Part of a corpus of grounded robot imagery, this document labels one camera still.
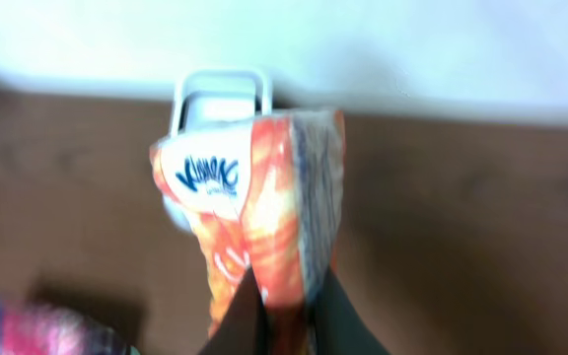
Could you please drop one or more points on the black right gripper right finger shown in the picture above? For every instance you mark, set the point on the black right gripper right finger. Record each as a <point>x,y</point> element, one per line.
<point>335,327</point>

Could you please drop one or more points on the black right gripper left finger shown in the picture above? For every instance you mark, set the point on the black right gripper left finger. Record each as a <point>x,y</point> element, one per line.
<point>244,328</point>

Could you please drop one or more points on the small orange snack packet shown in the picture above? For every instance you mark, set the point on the small orange snack packet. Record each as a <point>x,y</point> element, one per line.
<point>262,194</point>

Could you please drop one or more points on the red purple snack bag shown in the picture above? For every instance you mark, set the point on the red purple snack bag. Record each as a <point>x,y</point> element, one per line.
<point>40,329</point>

